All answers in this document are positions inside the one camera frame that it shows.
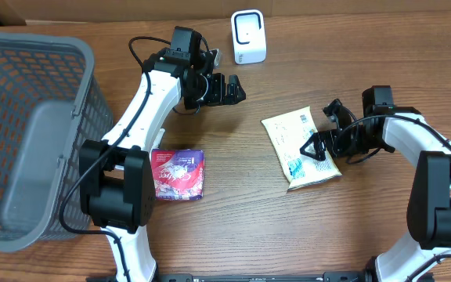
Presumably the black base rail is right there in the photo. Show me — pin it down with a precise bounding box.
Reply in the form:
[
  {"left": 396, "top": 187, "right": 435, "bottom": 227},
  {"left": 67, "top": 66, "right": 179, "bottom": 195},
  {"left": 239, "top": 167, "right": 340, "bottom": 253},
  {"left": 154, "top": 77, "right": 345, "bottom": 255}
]
[{"left": 88, "top": 269, "right": 435, "bottom": 282}]

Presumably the grey plastic basket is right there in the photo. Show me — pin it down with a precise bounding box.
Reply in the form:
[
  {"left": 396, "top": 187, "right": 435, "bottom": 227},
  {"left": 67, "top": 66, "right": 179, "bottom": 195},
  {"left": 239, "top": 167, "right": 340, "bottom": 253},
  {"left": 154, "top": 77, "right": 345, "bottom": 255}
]
[{"left": 0, "top": 32, "right": 113, "bottom": 252}]

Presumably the white gold-capped tube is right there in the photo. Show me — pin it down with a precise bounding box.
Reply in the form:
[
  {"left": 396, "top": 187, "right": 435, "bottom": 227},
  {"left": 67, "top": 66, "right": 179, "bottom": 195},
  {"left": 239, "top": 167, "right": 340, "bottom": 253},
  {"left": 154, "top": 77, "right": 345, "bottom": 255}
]
[{"left": 151, "top": 128, "right": 165, "bottom": 150}]

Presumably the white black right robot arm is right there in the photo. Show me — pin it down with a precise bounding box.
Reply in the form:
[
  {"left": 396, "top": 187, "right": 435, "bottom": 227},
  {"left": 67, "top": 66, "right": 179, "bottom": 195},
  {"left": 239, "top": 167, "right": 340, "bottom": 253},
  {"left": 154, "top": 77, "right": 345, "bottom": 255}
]
[{"left": 300, "top": 85, "right": 451, "bottom": 281}]

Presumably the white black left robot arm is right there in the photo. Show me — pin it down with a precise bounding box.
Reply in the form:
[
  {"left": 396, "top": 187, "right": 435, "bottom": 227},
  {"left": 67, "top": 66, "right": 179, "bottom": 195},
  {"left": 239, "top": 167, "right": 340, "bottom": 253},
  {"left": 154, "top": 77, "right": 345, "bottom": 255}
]
[{"left": 73, "top": 27, "right": 246, "bottom": 281}]

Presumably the white barcode scanner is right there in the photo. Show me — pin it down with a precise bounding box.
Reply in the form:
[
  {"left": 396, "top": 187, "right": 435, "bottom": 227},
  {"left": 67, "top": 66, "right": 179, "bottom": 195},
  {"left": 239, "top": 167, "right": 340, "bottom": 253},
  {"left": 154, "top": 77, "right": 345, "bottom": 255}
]
[{"left": 230, "top": 9, "right": 267, "bottom": 65}]

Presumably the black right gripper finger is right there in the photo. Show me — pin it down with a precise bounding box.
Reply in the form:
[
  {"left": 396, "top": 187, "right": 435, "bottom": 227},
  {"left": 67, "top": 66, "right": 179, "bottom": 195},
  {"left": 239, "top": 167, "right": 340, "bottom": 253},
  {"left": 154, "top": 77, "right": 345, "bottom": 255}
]
[
  {"left": 299, "top": 132, "right": 326, "bottom": 153},
  {"left": 299, "top": 147, "right": 327, "bottom": 161}
]

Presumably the red purple snack packet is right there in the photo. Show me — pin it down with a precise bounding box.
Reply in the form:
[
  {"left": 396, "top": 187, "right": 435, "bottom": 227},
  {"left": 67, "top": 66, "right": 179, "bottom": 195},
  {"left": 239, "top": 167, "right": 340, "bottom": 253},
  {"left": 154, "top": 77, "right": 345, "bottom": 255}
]
[{"left": 150, "top": 149, "right": 205, "bottom": 201}]

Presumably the white yellow snack bag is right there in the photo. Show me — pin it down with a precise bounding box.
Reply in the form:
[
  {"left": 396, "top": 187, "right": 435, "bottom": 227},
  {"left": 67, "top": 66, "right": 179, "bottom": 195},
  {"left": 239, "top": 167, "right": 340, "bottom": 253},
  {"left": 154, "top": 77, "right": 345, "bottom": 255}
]
[{"left": 260, "top": 105, "right": 343, "bottom": 192}]

